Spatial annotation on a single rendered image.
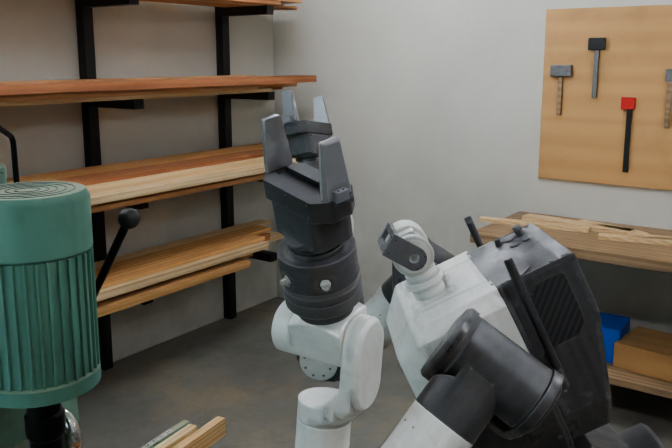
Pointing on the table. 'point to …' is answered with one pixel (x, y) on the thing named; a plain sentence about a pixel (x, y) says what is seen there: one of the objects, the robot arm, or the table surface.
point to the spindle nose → (45, 426)
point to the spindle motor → (47, 294)
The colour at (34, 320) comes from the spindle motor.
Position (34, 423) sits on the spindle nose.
